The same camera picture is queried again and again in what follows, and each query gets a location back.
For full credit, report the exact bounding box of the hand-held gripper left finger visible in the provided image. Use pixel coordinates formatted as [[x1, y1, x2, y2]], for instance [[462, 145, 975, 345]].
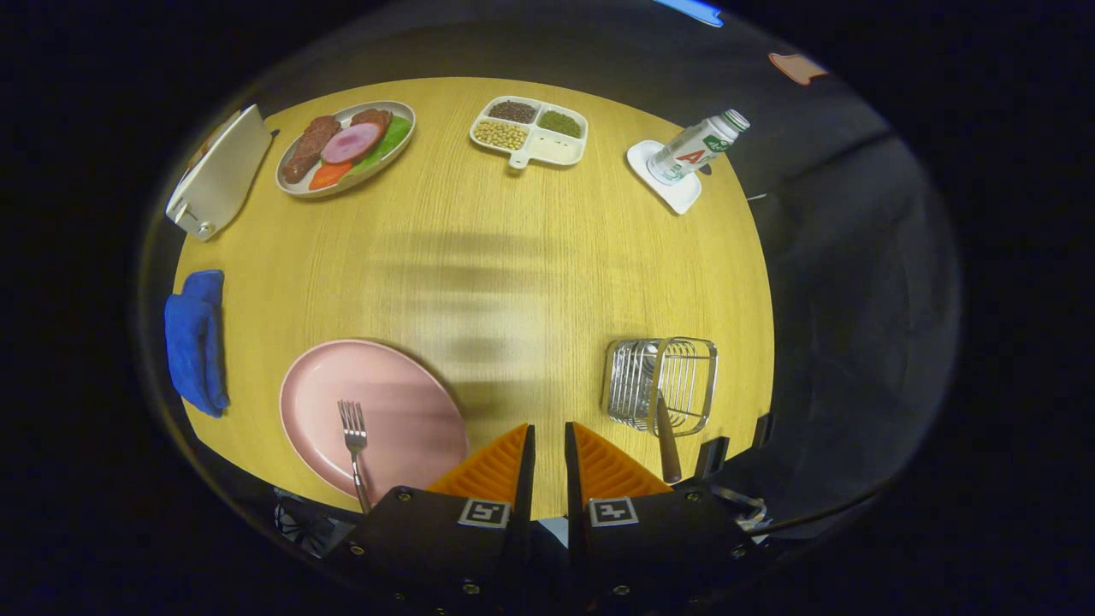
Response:
[[321, 423, 536, 616]]

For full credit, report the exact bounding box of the pink ham slice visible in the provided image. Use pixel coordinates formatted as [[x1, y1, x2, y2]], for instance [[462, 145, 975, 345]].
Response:
[[321, 122, 383, 164]]

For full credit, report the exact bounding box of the floral patterned cloth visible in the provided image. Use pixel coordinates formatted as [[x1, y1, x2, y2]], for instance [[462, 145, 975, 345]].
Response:
[[274, 488, 356, 557]]

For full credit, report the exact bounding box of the pink plate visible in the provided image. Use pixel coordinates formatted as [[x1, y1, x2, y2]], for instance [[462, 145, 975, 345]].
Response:
[[280, 340, 470, 506]]

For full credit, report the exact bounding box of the brown sausage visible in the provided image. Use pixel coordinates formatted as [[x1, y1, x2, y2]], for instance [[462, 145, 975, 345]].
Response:
[[282, 115, 341, 184]]

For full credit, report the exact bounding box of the white divided dish with beans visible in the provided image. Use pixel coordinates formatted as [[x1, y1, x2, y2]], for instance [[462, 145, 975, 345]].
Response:
[[469, 96, 589, 170]]

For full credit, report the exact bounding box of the fork with wooden handle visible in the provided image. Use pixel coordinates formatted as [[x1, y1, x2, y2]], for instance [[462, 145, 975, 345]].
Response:
[[338, 400, 374, 515]]

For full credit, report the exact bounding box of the blue cloth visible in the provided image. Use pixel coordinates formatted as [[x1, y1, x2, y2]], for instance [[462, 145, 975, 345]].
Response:
[[164, 269, 230, 418]]

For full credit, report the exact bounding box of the metal wire basket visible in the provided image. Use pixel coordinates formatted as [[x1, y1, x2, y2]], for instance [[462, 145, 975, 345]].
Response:
[[604, 336, 719, 437]]

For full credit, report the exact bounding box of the white toaster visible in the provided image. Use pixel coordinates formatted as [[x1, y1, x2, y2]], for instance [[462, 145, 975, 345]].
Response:
[[165, 104, 273, 242]]

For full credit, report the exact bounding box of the white square coaster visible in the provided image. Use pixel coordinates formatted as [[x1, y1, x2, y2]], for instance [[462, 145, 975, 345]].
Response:
[[626, 140, 703, 216]]

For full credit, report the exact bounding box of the green lettuce leaf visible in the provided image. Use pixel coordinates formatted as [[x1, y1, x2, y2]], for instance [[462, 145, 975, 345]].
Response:
[[346, 116, 412, 176]]

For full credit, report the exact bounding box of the white oval food plate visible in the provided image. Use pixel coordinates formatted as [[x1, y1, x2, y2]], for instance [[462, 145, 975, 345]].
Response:
[[275, 100, 417, 198]]

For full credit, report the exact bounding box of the white bottle with green cap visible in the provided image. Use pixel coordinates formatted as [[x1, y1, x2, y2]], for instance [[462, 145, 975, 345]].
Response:
[[647, 109, 751, 186]]

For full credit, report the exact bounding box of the spoon with wooden handle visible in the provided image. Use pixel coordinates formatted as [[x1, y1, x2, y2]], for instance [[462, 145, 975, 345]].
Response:
[[650, 376, 684, 485]]

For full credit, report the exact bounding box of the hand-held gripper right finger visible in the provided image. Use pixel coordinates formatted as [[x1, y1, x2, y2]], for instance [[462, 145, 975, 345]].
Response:
[[565, 421, 762, 616]]

